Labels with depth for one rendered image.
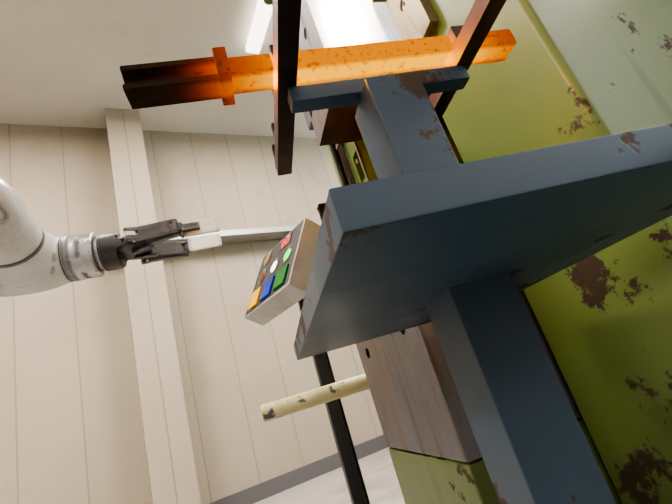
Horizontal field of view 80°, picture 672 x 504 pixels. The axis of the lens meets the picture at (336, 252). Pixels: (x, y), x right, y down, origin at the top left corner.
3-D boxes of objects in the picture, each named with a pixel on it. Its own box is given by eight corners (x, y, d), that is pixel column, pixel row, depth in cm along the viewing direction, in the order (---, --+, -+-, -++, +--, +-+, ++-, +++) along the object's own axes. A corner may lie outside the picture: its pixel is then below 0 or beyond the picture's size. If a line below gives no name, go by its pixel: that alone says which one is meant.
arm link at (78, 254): (60, 272, 73) (96, 266, 74) (57, 228, 75) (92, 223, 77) (80, 287, 81) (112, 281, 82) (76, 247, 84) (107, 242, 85)
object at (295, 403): (264, 424, 104) (259, 403, 106) (263, 424, 109) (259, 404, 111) (413, 376, 116) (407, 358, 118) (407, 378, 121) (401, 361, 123)
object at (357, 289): (342, 233, 15) (328, 187, 16) (297, 360, 52) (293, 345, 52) (864, 118, 22) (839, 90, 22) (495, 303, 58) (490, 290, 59)
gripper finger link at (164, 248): (135, 256, 81) (134, 259, 82) (192, 254, 88) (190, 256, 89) (133, 239, 82) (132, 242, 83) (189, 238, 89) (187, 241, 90)
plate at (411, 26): (429, 21, 74) (399, -40, 79) (412, 61, 82) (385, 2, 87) (439, 20, 74) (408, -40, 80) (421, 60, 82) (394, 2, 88)
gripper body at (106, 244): (109, 277, 82) (157, 268, 85) (94, 263, 75) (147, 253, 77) (106, 245, 85) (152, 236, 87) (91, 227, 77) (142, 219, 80)
